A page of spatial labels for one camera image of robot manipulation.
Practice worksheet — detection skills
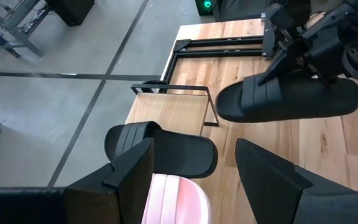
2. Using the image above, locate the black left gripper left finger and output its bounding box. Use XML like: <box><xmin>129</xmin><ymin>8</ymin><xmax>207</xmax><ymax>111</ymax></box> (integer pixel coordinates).
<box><xmin>63</xmin><ymin>138</ymin><xmax>155</xmax><ymax>224</ymax></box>

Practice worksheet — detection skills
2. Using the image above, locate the black speaker box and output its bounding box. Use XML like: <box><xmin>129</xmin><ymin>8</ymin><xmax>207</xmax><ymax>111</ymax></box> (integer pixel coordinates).
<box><xmin>45</xmin><ymin>0</ymin><xmax>95</xmax><ymax>27</ymax></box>

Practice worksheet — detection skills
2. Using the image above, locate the black computer tower green light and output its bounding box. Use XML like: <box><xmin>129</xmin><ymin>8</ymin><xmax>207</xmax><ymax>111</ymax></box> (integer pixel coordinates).
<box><xmin>195</xmin><ymin>0</ymin><xmax>217</xmax><ymax>16</ymax></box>

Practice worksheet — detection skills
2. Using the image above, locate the pink slide sandal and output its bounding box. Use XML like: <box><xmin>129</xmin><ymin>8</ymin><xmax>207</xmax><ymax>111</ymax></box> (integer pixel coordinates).
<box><xmin>141</xmin><ymin>173</ymin><xmax>213</xmax><ymax>224</ymax></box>

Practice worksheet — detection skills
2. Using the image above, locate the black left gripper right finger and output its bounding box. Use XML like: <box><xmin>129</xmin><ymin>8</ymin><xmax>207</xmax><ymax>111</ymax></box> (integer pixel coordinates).
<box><xmin>235</xmin><ymin>138</ymin><xmax>358</xmax><ymax>224</ymax></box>

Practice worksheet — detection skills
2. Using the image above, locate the wooden desk grey metal frame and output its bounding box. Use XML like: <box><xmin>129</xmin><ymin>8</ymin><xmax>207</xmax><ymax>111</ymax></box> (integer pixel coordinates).
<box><xmin>0</xmin><ymin>0</ymin><xmax>46</xmax><ymax>60</ymax></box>

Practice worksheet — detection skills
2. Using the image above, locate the black metal shoe rack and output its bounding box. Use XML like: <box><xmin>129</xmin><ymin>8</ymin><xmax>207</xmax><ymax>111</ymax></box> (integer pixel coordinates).
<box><xmin>160</xmin><ymin>35</ymin><xmax>358</xmax><ymax>93</ymax></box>

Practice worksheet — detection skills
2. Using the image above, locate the wooden shelf black metal frame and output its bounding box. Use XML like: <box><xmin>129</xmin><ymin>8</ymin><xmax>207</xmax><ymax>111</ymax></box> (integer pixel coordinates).
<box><xmin>125</xmin><ymin>83</ymin><xmax>220</xmax><ymax>141</ymax></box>

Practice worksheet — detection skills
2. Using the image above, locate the black slide sandal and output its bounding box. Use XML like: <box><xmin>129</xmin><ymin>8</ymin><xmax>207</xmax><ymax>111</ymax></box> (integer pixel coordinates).
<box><xmin>215</xmin><ymin>71</ymin><xmax>358</xmax><ymax>123</ymax></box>
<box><xmin>104</xmin><ymin>120</ymin><xmax>219</xmax><ymax>179</ymax></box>

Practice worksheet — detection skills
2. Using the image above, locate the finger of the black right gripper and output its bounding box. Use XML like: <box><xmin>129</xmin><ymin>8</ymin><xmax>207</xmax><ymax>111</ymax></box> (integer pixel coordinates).
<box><xmin>320</xmin><ymin>74</ymin><xmax>340</xmax><ymax>88</ymax></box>
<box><xmin>257</xmin><ymin>46</ymin><xmax>304</xmax><ymax>85</ymax></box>

